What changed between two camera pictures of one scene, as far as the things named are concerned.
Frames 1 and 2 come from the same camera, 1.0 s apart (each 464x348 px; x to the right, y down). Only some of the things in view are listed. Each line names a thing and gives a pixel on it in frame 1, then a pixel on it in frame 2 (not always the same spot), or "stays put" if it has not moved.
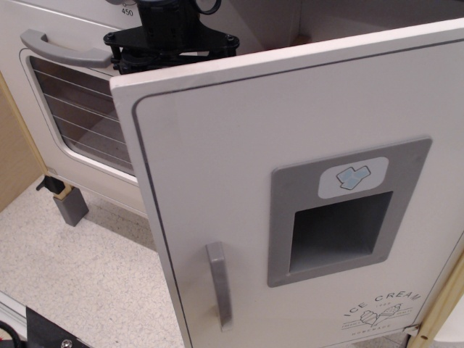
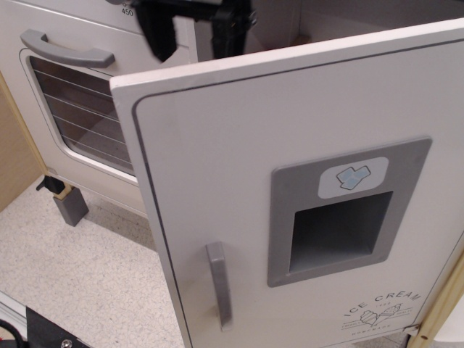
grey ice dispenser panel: x=339 y=212 stays put
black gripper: x=169 y=33 → x=231 y=22
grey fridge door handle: x=216 y=259 stays put
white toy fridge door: x=309 y=196 stays put
